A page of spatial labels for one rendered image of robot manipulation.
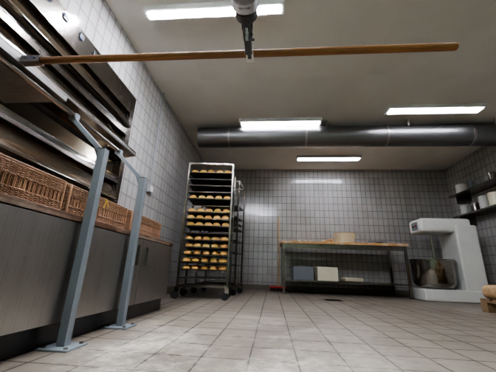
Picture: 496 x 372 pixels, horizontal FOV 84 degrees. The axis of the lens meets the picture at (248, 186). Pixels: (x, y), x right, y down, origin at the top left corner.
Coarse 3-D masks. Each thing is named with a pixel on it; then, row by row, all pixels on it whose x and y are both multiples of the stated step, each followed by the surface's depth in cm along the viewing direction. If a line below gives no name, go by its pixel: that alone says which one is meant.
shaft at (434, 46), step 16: (288, 48) 109; (304, 48) 108; (320, 48) 108; (336, 48) 107; (352, 48) 107; (368, 48) 106; (384, 48) 106; (400, 48) 105; (416, 48) 105; (432, 48) 104; (448, 48) 104
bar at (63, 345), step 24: (24, 72) 124; (48, 96) 137; (72, 120) 154; (96, 144) 148; (96, 168) 143; (96, 192) 139; (144, 192) 191; (72, 288) 125; (72, 312) 123; (120, 312) 166
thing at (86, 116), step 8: (40, 72) 158; (48, 80) 164; (48, 104) 182; (64, 104) 185; (72, 104) 186; (56, 112) 191; (64, 112) 192; (80, 112) 195; (88, 112) 200; (64, 120) 201; (88, 120) 205; (96, 120) 209; (96, 128) 216; (104, 128) 218; (104, 136) 228; (112, 136) 230; (104, 144) 240; (120, 144) 244; (112, 152) 256; (128, 152) 260
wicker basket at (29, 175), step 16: (0, 160) 101; (16, 160) 106; (0, 176) 136; (16, 176) 107; (32, 176) 114; (48, 176) 121; (0, 192) 101; (16, 192) 107; (32, 192) 114; (48, 192) 131; (64, 192) 130
